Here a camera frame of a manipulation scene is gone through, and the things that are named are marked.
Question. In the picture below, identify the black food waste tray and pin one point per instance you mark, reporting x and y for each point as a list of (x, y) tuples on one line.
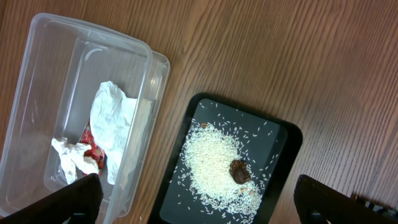
[(268, 145)]

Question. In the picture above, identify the red snack wrapper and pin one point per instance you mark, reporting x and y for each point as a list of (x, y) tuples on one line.
[(95, 152)]

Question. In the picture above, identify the small white tissue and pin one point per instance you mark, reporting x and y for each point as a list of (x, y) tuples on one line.
[(72, 157)]

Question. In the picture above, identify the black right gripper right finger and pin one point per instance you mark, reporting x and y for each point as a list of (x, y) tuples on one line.
[(315, 202)]

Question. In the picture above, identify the pile of white rice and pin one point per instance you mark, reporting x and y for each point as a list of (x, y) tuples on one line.
[(207, 153)]

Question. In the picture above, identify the clear plastic bin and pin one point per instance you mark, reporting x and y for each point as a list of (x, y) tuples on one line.
[(65, 62)]

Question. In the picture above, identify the brown food scrap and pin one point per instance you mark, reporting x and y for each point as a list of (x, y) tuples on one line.
[(239, 171)]

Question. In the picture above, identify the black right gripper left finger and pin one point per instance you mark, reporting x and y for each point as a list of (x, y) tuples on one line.
[(78, 202)]

